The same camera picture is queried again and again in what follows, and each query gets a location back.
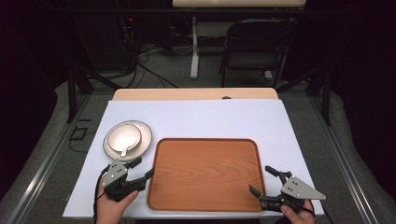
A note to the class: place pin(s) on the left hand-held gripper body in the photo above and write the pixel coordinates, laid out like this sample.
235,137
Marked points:
115,178

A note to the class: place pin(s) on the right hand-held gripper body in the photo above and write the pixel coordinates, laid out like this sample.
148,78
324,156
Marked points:
295,190

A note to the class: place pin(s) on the person's right hand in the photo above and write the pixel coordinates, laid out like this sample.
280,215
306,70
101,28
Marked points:
298,216

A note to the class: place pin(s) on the person's left hand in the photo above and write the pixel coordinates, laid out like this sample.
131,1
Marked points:
111,209

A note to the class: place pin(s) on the white spoon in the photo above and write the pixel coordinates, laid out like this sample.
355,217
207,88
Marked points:
125,148

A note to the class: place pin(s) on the white bowl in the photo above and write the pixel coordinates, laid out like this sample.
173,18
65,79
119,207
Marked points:
124,137

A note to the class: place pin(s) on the brown wooden tray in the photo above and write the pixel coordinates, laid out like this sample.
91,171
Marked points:
205,174

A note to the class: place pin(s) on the white table sheet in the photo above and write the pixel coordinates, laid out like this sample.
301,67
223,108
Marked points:
202,118

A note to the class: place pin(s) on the light wooden table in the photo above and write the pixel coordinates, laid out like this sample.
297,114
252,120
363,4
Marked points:
193,93

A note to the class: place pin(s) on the black metal stand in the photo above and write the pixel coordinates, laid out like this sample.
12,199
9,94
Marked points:
323,90
77,81

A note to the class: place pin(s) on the white desk leg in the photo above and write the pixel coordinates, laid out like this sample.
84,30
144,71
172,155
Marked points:
194,56

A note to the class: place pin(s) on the black folding chair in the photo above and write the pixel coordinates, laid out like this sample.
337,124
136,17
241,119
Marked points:
258,40

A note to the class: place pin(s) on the light wooden desk top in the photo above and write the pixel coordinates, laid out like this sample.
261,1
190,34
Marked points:
239,2

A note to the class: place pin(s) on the aluminium floor rail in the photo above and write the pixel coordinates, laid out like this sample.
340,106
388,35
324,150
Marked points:
46,165
345,168

